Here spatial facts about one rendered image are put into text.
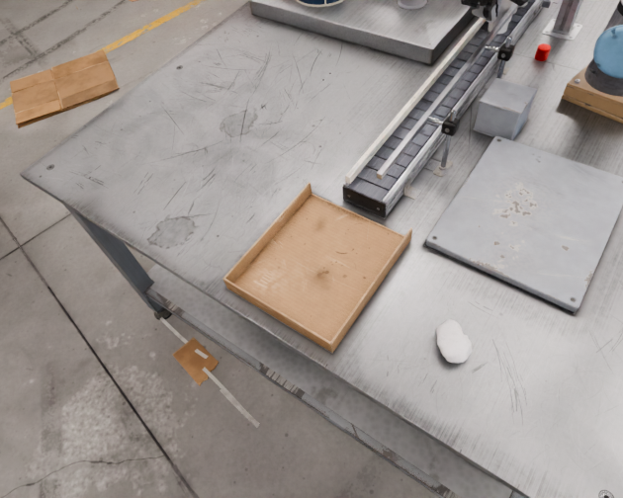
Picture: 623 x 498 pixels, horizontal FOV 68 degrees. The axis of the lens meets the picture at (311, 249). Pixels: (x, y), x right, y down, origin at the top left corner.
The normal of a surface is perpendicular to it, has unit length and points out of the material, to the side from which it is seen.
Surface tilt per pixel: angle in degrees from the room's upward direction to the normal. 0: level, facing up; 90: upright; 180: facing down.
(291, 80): 0
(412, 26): 0
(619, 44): 95
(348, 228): 0
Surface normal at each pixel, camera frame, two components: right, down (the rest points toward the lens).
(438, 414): -0.11, -0.58
